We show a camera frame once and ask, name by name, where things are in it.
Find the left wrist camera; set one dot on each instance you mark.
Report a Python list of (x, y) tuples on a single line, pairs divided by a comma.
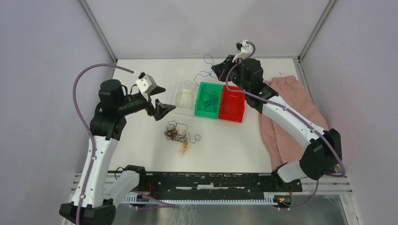
[(145, 84)]

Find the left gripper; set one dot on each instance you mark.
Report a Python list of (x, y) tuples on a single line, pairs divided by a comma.
[(160, 109)]

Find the green plastic bin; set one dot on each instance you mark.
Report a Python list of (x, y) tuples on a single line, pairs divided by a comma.
[(208, 100)]

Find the red plastic bin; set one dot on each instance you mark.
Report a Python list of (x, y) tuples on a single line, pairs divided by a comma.
[(232, 105)]

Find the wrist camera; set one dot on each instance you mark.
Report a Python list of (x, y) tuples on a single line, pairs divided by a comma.
[(145, 84), (245, 48)]

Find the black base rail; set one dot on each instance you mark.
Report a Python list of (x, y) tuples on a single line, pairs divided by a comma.
[(214, 186)]

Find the white cable duct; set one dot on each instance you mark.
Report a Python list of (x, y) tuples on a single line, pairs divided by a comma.
[(134, 198)]

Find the pink cloth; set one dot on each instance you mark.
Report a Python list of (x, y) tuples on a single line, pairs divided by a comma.
[(281, 146)]

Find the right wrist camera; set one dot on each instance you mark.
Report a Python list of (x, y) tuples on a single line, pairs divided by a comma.
[(245, 48)]

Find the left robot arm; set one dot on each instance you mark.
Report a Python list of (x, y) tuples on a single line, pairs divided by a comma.
[(92, 203)]

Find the clear plastic bin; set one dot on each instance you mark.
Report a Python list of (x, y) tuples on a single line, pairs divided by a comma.
[(184, 97)]

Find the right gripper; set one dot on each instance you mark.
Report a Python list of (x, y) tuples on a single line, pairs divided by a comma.
[(220, 69)]

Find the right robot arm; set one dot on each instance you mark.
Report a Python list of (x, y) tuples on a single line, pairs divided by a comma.
[(322, 148)]

